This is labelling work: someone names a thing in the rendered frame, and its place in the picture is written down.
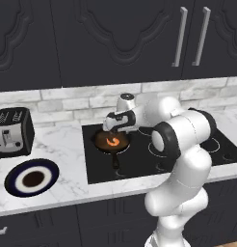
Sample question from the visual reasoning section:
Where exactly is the black cast iron pan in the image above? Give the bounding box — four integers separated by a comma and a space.
92, 128, 132, 170

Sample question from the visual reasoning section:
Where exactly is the navy and white plate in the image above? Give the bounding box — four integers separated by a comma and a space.
4, 157, 61, 199

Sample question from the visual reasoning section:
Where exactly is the orange shrimp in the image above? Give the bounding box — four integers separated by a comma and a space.
106, 137, 121, 148

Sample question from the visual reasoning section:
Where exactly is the silver and black toaster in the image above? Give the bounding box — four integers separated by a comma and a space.
0, 106, 36, 160

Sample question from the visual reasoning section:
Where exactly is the dark cupboard door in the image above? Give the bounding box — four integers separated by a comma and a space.
0, 0, 63, 93
49, 0, 196, 89
180, 0, 237, 81

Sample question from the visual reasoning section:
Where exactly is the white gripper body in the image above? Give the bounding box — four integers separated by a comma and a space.
102, 112, 125, 133

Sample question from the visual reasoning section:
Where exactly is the black glass hob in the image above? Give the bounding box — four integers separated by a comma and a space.
81, 121, 237, 185

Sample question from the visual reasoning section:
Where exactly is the dark base cupboard front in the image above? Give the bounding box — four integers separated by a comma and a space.
183, 178, 237, 247
0, 205, 83, 247
76, 193, 161, 247

